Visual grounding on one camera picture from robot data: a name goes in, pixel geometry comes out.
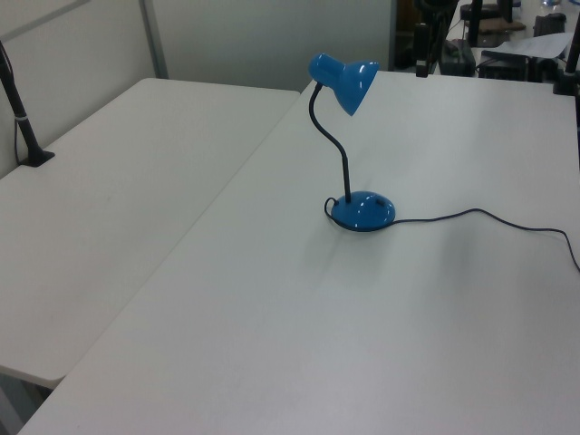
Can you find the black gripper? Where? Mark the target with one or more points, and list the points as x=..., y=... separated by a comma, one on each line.
x=421, y=41

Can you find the blue gooseneck desk lamp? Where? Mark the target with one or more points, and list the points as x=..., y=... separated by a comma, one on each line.
x=358, y=81

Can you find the black bag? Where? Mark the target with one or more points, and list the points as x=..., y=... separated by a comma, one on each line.
x=457, y=56

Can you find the thin black background pole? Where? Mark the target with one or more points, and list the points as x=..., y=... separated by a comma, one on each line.
x=475, y=20

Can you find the black equipment box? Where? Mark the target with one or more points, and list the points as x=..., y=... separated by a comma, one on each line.
x=505, y=70

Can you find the white paper sheets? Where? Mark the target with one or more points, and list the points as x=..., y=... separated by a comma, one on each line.
x=534, y=45

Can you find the black pole with table clamp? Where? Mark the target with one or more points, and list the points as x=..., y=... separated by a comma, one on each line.
x=571, y=54

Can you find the grey metal partition post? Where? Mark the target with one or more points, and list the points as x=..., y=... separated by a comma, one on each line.
x=154, y=41

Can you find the black clamp-mounted camera pole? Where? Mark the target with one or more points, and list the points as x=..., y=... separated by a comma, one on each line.
x=22, y=122

